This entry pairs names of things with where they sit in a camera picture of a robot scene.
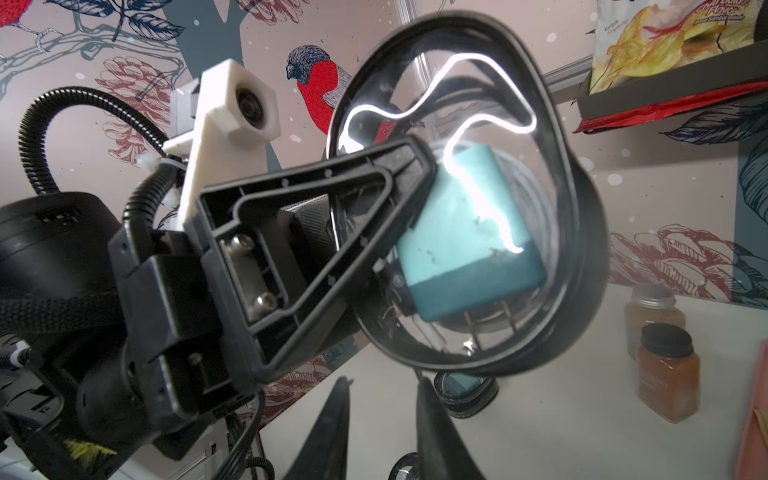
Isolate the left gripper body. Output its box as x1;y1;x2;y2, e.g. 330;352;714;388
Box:
76;230;251;456

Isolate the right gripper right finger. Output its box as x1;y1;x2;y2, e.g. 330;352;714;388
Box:
416;377;484;480

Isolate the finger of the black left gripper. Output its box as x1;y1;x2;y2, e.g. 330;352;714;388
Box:
185;136;437;384

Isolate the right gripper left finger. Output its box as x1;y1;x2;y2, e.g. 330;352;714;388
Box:
284;376;351;480

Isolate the clear pouch black zipper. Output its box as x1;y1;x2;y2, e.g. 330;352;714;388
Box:
433;372;499;419

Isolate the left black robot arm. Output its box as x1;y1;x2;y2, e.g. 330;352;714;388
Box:
1;136;437;479

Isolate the orange pepper spice jar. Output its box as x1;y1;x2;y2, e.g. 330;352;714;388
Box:
635;323;701;424

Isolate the shichimi spice jar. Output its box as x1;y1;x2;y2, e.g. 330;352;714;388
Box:
624;283;687;360

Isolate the pink tray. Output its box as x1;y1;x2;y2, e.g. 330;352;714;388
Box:
733;340;767;479

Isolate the Chuba cassava chips bag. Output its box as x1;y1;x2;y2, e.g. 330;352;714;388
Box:
578;1;767;133

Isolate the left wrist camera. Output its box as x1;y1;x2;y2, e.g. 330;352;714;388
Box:
163;59;280;231

